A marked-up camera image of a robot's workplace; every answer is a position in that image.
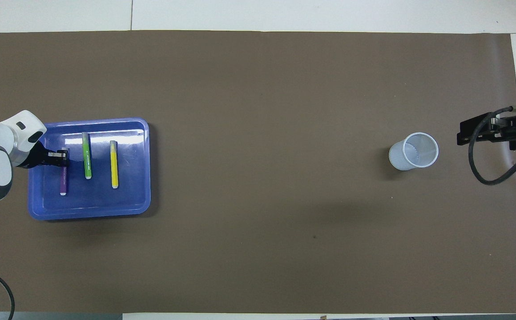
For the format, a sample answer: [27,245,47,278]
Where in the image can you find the translucent plastic cup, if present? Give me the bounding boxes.
[388,132,439,172]

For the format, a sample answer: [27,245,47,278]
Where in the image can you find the blue plastic tray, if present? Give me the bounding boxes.
[28,117,151,221]

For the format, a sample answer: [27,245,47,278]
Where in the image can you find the purple marker pen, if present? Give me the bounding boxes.
[60,148,69,196]

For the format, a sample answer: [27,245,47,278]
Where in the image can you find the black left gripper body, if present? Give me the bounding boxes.
[18,141,51,169]

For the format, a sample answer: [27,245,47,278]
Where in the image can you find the brown table mat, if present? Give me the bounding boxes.
[0,30,516,314]

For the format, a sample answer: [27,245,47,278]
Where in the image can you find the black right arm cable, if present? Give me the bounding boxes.
[466,107,516,187]

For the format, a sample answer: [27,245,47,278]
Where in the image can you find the green marker pen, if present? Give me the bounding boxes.
[81,132,93,180]

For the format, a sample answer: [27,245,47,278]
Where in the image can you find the yellow marker pen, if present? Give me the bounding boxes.
[109,140,119,189]

